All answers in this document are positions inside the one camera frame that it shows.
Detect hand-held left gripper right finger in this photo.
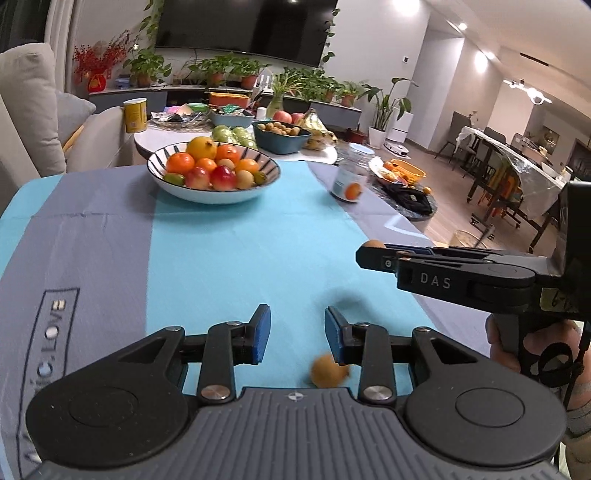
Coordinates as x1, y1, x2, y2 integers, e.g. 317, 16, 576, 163
324, 305, 497, 408

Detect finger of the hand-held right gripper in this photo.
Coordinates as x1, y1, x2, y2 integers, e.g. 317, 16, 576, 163
396, 258, 539, 302
356, 244, 552, 274

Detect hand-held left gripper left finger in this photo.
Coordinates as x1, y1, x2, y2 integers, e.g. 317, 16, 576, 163
108, 304, 272, 406

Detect striped ceramic bowl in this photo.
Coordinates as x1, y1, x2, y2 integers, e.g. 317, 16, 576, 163
147, 141, 281, 205

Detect large reddish orange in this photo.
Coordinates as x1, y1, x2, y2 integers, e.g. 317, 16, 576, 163
166, 152, 196, 175

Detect yellow melon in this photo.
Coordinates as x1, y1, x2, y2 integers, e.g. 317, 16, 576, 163
187, 136, 218, 160

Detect person's right hand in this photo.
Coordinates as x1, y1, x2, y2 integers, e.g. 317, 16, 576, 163
486, 316, 587, 409

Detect black bag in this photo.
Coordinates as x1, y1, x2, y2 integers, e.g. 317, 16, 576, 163
383, 182, 437, 217

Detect covered dining table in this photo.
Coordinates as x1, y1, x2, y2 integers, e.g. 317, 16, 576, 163
462, 126, 573, 252

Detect glass jar with orange label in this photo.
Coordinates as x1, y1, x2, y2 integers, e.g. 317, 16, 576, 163
331, 143, 377, 203

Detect yellow tray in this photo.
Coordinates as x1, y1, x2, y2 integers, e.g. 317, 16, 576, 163
369, 157, 426, 185

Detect white robot vacuum dock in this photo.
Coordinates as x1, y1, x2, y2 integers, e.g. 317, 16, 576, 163
383, 113, 414, 153

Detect bunch of bananas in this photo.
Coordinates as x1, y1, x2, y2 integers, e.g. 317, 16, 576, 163
295, 108, 338, 151

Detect ceiling lamp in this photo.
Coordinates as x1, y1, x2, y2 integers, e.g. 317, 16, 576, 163
503, 78, 553, 106

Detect grey dining chair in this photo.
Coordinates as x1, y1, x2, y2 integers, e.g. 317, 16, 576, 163
436, 111, 478, 178

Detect dark teal bowl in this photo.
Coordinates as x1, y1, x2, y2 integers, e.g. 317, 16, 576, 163
252, 121, 312, 154

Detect tall plant in white pot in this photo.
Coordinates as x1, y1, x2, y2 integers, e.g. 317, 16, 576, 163
358, 78, 419, 149

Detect heap of longans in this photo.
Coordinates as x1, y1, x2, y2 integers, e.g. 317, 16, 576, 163
257, 121, 302, 137

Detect bag of green fruit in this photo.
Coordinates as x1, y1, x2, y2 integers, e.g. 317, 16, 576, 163
211, 126, 258, 149

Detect blue and grey tablecloth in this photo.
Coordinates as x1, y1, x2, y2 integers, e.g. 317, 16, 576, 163
0, 164, 522, 480

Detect blue-grey bowl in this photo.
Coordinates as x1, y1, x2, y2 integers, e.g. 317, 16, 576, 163
210, 110, 254, 129

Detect orange box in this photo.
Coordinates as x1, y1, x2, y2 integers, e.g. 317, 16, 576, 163
209, 92, 251, 108

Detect white round side table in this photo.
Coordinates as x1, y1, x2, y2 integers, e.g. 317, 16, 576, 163
134, 117, 339, 166

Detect glass plate of snacks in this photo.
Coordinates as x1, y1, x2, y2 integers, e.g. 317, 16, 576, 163
152, 111, 209, 127

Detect row of potted plants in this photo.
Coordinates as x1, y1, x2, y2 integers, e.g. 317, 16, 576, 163
122, 48, 370, 109

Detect yellow can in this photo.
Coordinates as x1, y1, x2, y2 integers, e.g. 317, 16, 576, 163
123, 98, 149, 134

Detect beige sofa cushions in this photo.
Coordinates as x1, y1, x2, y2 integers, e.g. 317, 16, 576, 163
0, 106, 134, 185

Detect grey television cabinet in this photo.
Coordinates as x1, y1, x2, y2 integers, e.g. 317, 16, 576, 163
89, 85, 363, 134

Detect black television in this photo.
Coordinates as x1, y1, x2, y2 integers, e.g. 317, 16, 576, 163
154, 0, 340, 69

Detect grey sofa cushion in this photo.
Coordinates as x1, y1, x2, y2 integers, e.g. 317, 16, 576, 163
55, 90, 97, 144

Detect red flower decoration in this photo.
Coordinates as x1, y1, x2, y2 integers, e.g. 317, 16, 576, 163
73, 30, 132, 90

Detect beige sofa cushion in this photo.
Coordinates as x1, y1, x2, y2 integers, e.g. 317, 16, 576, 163
0, 44, 68, 178

